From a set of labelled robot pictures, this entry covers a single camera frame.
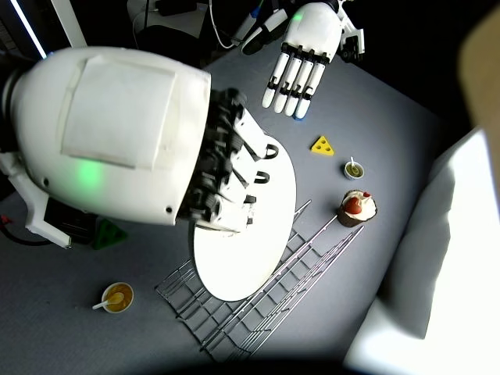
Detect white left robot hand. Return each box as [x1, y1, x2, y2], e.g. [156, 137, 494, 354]
[241, 2, 345, 118]

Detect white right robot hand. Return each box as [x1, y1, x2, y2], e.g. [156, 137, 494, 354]
[15, 46, 280, 238]

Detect white plate leaf print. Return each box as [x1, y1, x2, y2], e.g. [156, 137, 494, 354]
[192, 132, 298, 302]

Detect black chair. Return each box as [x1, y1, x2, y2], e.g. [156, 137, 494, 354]
[132, 23, 206, 75]

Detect yellow triangle block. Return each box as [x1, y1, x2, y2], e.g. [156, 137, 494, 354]
[310, 135, 336, 157]

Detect green triangle block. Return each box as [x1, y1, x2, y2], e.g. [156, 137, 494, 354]
[92, 218, 129, 251]

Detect white light strip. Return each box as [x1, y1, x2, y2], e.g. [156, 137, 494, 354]
[9, 0, 48, 59]

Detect small bowl green sauce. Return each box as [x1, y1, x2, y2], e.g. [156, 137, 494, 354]
[343, 156, 365, 181]

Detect beige blurred object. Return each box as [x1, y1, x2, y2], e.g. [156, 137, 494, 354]
[457, 7, 500, 130]

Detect small bowl orange sauce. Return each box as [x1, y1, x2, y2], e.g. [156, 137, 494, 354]
[102, 281, 134, 314]

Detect toy cupcake with strawberry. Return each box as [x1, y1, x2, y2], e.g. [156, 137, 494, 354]
[337, 190, 379, 228]

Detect white backdrop sheet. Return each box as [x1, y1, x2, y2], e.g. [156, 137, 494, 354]
[343, 127, 500, 372]

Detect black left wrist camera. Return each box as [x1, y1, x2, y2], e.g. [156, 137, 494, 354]
[339, 29, 367, 63]

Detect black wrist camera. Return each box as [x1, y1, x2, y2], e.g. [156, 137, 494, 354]
[339, 29, 367, 63]
[42, 197, 101, 246]

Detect white USB adapter cable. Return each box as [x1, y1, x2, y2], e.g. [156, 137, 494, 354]
[208, 0, 262, 50]

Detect white post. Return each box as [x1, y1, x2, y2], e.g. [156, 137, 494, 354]
[50, 0, 88, 48]

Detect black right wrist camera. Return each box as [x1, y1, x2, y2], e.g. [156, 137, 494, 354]
[42, 197, 101, 246]

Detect silver wire dish rack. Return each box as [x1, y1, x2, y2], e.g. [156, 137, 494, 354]
[155, 199, 365, 363]

